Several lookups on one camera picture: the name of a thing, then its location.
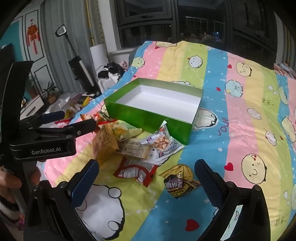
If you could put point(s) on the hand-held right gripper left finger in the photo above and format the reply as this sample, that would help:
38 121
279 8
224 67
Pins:
85 183

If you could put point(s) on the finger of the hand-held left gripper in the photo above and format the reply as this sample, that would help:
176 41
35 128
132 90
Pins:
81 128
53 115

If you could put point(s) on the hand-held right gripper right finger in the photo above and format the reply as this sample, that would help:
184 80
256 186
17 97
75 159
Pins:
208 183

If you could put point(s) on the red cartoon snack packet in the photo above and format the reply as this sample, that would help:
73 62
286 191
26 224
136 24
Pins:
105 118

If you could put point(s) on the orange yellow snack packet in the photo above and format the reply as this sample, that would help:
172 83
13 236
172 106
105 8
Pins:
105 141

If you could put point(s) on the gold black snack packet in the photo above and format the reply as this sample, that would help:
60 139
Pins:
180 183

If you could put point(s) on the yellow green chip packet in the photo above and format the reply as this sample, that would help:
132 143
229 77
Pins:
126 128

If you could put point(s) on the clear biscuit packet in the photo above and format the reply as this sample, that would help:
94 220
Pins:
134 148

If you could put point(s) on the white peanut snack packet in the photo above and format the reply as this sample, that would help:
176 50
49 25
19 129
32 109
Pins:
161 140

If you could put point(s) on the green cardboard box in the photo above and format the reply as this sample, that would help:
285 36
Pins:
143 115

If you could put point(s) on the person's left forearm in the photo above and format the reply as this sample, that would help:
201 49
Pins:
9 208

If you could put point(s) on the person's left hand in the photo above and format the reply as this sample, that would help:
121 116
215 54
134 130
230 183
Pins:
10 183

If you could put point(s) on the pile of scattered packaging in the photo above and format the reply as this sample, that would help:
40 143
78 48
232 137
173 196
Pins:
69 104

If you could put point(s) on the potted green plant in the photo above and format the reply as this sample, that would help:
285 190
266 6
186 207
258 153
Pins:
49 96
32 91

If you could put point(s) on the white low cabinet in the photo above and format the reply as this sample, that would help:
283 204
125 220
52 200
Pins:
34 106

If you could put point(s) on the upright floor washer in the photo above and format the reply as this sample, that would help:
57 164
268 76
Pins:
78 67

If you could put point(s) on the grey curtain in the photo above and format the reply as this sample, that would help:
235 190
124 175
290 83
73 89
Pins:
53 51

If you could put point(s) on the pile of black white clothes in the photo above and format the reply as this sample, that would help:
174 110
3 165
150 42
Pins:
111 69

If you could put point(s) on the white cylinder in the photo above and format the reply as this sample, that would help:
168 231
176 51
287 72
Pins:
98 55

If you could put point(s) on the red knot ornament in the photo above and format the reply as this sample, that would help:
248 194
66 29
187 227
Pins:
33 34

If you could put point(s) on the striped cartoon blanket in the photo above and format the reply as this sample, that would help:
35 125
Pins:
231 92

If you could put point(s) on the yellow vertical pipe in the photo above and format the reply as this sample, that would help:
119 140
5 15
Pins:
89 23

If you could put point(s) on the dark framed window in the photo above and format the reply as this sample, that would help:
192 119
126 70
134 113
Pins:
148 23

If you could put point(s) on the pink patterned cloth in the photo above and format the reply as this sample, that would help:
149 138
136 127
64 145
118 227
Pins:
285 70

